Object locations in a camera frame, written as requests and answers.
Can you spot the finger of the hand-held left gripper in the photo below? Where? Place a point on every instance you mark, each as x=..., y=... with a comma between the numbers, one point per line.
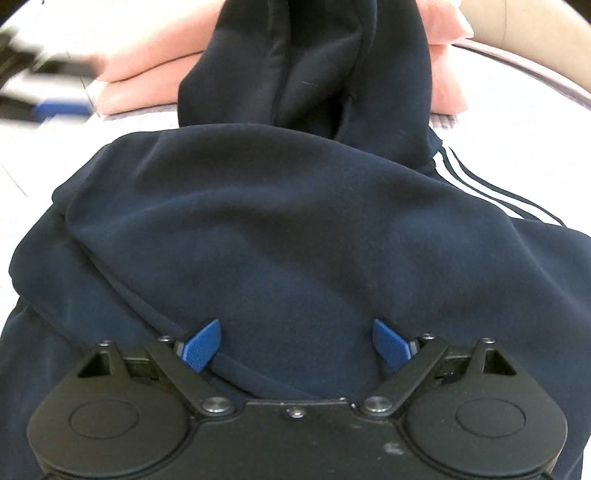
x=55, y=62
x=60, y=108

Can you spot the navy hoodie with white stripes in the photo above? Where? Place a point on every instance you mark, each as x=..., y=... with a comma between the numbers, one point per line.
x=277, y=230

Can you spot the pink pillow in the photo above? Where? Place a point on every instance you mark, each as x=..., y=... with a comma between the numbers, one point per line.
x=152, y=62
x=138, y=97

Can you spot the mauve mattress edge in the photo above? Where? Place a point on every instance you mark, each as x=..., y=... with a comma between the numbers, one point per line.
x=521, y=62

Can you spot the beige padded headboard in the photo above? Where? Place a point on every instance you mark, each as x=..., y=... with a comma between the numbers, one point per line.
x=531, y=27

